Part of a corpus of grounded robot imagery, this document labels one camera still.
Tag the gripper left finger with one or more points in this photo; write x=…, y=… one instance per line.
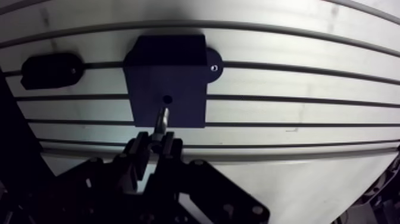
x=103, y=187

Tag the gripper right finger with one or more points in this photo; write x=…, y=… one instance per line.
x=200, y=194

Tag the steel bolt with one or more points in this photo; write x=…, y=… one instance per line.
x=162, y=122

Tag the dark blue-grey block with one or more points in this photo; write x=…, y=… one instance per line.
x=168, y=84

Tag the black oval holder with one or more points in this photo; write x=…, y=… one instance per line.
x=51, y=70

